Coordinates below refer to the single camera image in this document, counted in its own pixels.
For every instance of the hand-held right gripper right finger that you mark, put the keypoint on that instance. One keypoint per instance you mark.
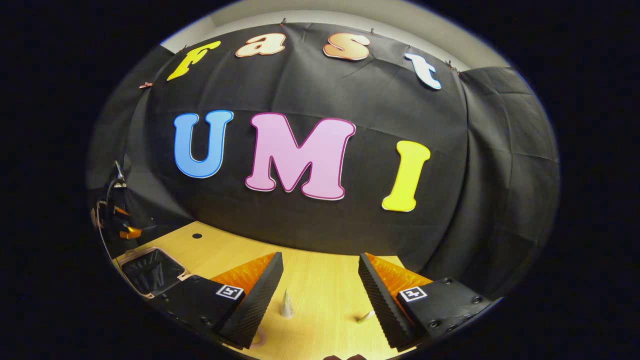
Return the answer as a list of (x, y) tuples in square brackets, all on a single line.
[(382, 305)]

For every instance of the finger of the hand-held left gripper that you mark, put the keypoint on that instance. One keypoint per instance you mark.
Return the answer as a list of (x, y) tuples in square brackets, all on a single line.
[(130, 232), (121, 210)]

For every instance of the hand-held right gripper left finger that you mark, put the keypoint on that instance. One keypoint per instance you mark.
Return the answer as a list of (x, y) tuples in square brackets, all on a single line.
[(257, 300)]

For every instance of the small white skincare tube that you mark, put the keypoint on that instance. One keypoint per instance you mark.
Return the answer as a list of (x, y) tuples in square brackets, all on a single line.
[(365, 317)]

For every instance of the white green skincare tube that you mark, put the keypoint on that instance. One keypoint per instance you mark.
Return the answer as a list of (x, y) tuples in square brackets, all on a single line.
[(286, 306)]

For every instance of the pink suitcase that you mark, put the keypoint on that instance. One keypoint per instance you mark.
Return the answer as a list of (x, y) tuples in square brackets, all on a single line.
[(150, 272)]

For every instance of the copper clip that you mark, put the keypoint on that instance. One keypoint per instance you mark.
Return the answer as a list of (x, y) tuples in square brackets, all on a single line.
[(146, 85)]

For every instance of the black backdrop cloth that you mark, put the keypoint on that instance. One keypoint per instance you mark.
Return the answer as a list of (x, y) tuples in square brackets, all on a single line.
[(300, 85)]

